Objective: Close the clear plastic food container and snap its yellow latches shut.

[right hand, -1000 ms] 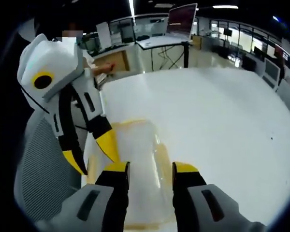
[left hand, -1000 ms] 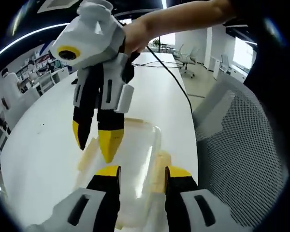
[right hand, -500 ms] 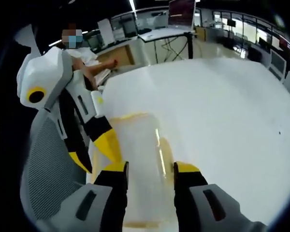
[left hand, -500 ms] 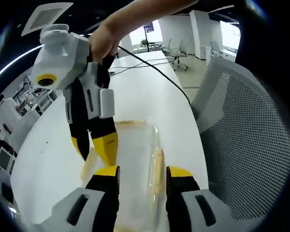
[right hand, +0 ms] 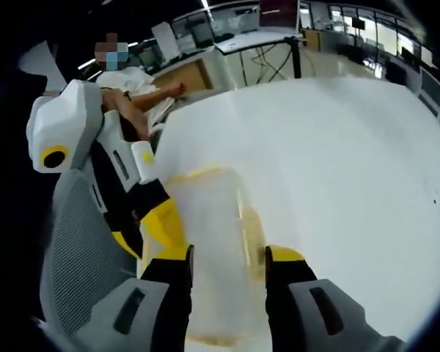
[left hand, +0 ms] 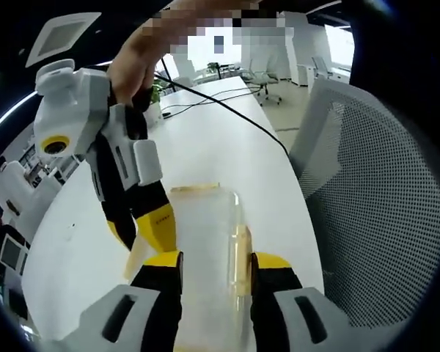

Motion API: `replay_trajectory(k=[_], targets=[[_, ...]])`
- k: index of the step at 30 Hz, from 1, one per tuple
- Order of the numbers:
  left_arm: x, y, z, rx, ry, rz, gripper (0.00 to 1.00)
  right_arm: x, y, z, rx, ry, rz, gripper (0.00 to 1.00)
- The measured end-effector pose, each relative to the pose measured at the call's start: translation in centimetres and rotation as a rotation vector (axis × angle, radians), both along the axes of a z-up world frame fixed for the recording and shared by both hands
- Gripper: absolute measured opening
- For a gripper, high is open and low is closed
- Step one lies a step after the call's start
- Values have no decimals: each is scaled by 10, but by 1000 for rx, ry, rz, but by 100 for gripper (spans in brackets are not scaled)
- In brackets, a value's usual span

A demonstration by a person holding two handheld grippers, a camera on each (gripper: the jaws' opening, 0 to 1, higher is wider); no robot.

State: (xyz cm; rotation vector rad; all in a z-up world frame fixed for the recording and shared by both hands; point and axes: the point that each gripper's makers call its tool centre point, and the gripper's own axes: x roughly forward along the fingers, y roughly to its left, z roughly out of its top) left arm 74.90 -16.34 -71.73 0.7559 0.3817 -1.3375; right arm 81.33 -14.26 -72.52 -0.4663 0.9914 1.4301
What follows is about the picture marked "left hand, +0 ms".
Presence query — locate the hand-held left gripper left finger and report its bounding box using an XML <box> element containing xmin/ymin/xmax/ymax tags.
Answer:
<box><xmin>60</xmin><ymin>251</ymin><xmax>185</xmax><ymax>352</ymax></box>

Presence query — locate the potted green plant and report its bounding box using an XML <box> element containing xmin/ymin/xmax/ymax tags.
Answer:
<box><xmin>145</xmin><ymin>83</ymin><xmax>163</xmax><ymax>128</ymax></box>

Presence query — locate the grey mesh office chair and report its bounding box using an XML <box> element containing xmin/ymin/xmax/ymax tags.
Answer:
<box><xmin>289</xmin><ymin>78</ymin><xmax>440</xmax><ymax>331</ymax></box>

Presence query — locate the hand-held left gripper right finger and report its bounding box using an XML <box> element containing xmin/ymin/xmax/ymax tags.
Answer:
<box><xmin>249</xmin><ymin>252</ymin><xmax>353</xmax><ymax>352</ymax></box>

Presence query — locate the square ceiling light panel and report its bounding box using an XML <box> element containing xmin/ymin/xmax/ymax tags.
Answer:
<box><xmin>24</xmin><ymin>12</ymin><xmax>103</xmax><ymax>69</ymax></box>

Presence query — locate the white office chair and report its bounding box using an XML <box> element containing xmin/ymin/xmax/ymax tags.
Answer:
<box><xmin>310</xmin><ymin>54</ymin><xmax>335</xmax><ymax>81</ymax></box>
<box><xmin>246</xmin><ymin>54</ymin><xmax>284</xmax><ymax>106</ymax></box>

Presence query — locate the ceiling strip light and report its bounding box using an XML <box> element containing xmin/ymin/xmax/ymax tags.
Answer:
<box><xmin>0</xmin><ymin>91</ymin><xmax>41</xmax><ymax>144</ymax></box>

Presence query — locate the pale yellow plastic buckle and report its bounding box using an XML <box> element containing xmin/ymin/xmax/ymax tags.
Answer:
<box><xmin>233</xmin><ymin>224</ymin><xmax>254</xmax><ymax>298</ymax></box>
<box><xmin>169</xmin><ymin>182</ymin><xmax>221</xmax><ymax>193</ymax></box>
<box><xmin>122</xmin><ymin>234</ymin><xmax>158</xmax><ymax>283</ymax></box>

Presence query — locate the clear plastic buckle box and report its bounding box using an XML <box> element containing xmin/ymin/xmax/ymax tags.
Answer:
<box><xmin>122</xmin><ymin>181</ymin><xmax>256</xmax><ymax>352</ymax></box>

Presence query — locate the thin black cable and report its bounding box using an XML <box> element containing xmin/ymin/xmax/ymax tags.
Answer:
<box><xmin>160</xmin><ymin>90</ymin><xmax>258</xmax><ymax>115</ymax></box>

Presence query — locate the person's right hand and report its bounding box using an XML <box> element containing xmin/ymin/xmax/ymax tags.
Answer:
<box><xmin>107</xmin><ymin>36</ymin><xmax>166</xmax><ymax>109</ymax></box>

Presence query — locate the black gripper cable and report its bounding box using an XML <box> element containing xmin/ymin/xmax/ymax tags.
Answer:
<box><xmin>153</xmin><ymin>58</ymin><xmax>291</xmax><ymax>155</ymax></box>

